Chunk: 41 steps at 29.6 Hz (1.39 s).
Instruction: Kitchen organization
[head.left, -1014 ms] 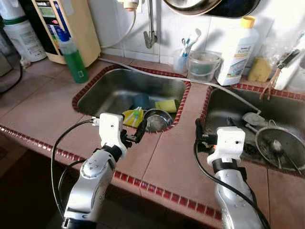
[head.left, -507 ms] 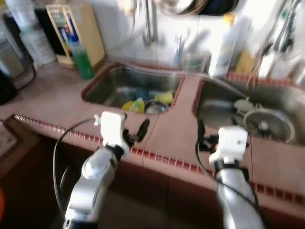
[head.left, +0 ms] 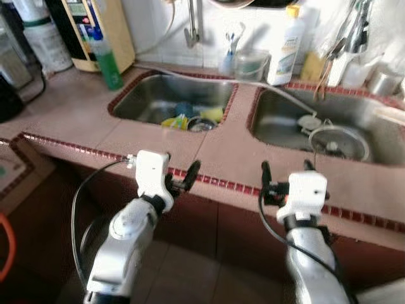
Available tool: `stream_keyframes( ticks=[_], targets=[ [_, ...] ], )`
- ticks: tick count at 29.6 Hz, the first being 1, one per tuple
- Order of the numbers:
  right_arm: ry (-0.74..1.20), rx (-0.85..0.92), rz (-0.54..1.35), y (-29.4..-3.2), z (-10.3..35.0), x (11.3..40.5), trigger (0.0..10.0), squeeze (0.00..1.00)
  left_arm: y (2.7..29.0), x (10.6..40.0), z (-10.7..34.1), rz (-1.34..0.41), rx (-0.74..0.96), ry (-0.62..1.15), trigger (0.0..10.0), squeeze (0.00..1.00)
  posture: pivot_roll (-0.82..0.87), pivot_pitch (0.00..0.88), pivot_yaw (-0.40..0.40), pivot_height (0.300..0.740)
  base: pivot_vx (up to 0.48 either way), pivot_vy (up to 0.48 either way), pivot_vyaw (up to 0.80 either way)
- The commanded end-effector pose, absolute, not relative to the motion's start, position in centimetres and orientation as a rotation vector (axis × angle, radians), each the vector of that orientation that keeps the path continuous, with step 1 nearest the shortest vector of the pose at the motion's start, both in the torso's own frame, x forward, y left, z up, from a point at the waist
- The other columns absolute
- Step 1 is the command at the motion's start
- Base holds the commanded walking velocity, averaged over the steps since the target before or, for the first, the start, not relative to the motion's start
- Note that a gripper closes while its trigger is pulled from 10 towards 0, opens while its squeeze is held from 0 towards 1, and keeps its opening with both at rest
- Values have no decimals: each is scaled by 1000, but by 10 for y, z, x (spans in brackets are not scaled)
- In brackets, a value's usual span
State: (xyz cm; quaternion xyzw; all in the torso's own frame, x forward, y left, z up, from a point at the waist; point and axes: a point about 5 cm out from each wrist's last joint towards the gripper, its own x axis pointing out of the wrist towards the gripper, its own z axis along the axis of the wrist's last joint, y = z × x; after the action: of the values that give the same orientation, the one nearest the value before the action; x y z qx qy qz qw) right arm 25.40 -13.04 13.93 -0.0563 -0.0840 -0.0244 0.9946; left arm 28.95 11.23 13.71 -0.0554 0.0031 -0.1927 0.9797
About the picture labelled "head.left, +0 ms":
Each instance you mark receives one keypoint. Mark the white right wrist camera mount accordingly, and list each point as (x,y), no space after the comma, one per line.
(305,193)

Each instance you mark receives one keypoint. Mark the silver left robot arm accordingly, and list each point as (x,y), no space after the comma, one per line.
(123,247)

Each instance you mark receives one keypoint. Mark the grey wall faucet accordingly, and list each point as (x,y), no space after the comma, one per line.
(192,35)

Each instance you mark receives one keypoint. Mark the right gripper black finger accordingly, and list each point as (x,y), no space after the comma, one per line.
(267,176)
(309,166)

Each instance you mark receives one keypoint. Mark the round steel strainer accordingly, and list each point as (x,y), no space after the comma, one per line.
(342,149)

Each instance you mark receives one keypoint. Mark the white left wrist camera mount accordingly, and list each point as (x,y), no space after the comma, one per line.
(152,174)

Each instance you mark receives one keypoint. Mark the clear plastic bucket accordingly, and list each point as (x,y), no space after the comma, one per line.
(252,66)

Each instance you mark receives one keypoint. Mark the black electric kettle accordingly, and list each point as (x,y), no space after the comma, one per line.
(9,101)

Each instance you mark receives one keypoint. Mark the translucent plastic container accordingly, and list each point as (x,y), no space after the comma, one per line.
(355,75)

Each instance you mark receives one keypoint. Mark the hanging steel pan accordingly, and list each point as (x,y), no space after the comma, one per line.
(253,3)

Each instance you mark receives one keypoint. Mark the green dish soap bottle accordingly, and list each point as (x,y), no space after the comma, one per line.
(111,69)

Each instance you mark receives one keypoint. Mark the blue toothbrush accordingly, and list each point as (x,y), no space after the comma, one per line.
(233,41)

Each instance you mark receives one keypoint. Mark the beige water ionizer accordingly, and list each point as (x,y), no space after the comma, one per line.
(117,31)

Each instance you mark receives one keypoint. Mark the white bottle yellow cap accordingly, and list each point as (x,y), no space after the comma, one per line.
(285,54)

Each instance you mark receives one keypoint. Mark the teal plastic mug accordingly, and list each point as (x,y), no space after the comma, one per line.
(183,109)

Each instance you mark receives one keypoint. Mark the large white plastic jug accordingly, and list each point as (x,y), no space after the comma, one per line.
(50,47)

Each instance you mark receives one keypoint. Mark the yellow plastic bowl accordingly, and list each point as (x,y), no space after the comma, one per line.
(171,122)

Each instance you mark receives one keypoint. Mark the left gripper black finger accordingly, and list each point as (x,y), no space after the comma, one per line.
(168,161)
(191,175)

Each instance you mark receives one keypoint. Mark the stainless steel bowl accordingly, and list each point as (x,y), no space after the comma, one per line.
(202,125)

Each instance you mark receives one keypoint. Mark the white carton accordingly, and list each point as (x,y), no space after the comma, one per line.
(336,69)

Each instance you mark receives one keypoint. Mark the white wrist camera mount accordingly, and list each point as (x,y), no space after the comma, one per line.
(152,174)
(305,193)

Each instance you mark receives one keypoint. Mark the dark brown counter cabinet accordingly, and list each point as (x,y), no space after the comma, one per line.
(240,240)

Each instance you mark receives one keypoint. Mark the mustard yellow sponge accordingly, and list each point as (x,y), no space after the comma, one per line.
(310,66)

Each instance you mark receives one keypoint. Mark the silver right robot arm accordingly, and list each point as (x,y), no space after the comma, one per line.
(310,266)

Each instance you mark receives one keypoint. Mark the stainless steel cup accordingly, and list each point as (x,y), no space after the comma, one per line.
(383,84)

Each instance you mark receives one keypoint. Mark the bright yellow sponge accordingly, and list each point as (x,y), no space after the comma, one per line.
(215,114)

